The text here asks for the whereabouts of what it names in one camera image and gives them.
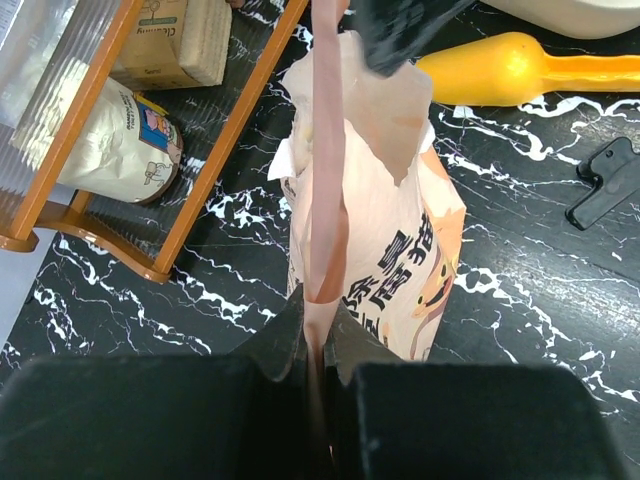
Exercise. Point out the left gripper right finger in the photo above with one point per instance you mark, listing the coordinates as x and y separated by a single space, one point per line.
396 419

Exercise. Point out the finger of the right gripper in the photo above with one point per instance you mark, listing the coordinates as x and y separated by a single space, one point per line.
394 31

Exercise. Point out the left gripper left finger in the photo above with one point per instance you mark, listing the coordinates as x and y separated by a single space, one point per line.
232 416

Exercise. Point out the yellow plastic litter scoop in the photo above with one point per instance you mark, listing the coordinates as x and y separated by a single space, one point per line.
511 69

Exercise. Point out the pink cat litter bag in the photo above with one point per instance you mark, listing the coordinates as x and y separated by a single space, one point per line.
376 222

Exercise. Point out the black bag clip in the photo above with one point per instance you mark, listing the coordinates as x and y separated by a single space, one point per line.
613 173

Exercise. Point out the beige litter box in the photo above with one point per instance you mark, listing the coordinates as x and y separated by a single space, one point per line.
580 19

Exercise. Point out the brown cardboard box under shelf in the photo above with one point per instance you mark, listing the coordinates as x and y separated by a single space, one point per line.
175 45

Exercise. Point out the wooden shelf rack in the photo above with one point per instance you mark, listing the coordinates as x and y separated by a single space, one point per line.
39 39

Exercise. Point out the white bag lower shelf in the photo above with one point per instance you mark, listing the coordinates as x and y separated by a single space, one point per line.
128 150

